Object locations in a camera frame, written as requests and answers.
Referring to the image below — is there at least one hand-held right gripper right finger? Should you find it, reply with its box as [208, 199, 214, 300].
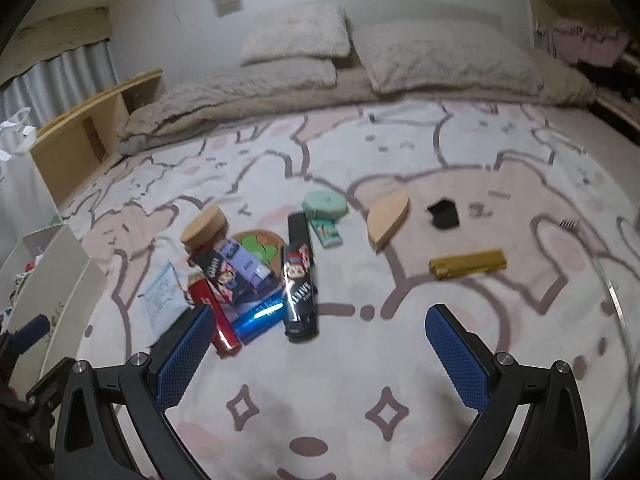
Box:
[425, 303, 592, 480]

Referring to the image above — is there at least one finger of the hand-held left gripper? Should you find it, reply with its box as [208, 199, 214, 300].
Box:
[24, 375, 66, 411]
[0, 315, 52, 361]

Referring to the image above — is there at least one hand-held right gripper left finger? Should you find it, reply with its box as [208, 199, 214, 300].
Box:
[52, 304, 217, 480]

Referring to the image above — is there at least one shiny red lighter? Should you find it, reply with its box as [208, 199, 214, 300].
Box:
[187, 272, 244, 358]

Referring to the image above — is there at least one white packet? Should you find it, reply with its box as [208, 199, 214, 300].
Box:
[139, 262, 193, 346]

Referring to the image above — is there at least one white cardboard box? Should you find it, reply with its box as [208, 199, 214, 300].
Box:
[0, 222, 113, 396]

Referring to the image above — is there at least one blue packet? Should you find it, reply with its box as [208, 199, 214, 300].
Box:
[232, 295, 287, 345]

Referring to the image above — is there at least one gold lighter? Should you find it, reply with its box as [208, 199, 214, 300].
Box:
[428, 249, 508, 278]

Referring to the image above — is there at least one pile of small trinkets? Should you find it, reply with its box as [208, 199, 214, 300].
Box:
[7, 255, 46, 321]

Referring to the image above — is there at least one purple small box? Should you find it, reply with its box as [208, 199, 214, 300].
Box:
[220, 239, 278, 293]

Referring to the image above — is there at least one round wooden lid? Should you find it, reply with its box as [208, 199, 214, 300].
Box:
[181, 205, 230, 251]

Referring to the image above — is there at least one cork coaster green print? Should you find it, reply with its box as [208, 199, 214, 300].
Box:
[232, 230, 288, 267]

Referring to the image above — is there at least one white tote bag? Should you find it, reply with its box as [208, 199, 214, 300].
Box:
[0, 107, 63, 241]

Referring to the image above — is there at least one cartoon printed blanket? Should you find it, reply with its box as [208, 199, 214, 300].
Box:
[0, 100, 631, 480]

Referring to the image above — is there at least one small black cube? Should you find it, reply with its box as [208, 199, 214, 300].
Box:
[426, 199, 461, 231]

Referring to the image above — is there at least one half-oval wooden piece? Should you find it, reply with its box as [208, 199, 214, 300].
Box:
[366, 191, 411, 252]

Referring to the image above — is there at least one teal printed lighter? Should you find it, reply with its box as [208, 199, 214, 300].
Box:
[308, 217, 346, 249]

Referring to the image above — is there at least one wooden bedside shelf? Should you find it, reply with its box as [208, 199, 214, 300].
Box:
[30, 70, 166, 206]

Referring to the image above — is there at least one mint round tape measure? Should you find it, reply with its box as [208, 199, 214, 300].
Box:
[302, 190, 348, 222]

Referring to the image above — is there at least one grey curtain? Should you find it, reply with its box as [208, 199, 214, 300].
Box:
[0, 40, 118, 131]

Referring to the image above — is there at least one flat textured beige pillow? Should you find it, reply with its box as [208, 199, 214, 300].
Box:
[160, 57, 337, 111]

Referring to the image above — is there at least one beige fleece blanket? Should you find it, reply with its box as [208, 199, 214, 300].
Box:
[117, 62, 596, 156]

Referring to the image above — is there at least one large textured beige pillow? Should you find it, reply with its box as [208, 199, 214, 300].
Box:
[352, 22, 546, 95]

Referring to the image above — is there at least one beige printed valance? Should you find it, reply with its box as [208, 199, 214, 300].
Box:
[10, 7, 112, 78]

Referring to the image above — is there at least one dark clothes pile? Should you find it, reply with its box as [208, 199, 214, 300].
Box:
[575, 57, 640, 106]

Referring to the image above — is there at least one fluffy beige pillow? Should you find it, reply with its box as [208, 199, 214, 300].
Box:
[240, 4, 352, 66]

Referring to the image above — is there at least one pink clothes pile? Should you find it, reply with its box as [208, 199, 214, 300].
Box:
[547, 17, 631, 66]

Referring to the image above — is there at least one pale bed headboard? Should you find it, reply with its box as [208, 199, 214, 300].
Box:
[345, 0, 531, 31]

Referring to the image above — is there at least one white wardrobe cabinet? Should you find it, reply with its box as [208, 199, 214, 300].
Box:
[527, 0, 640, 61]

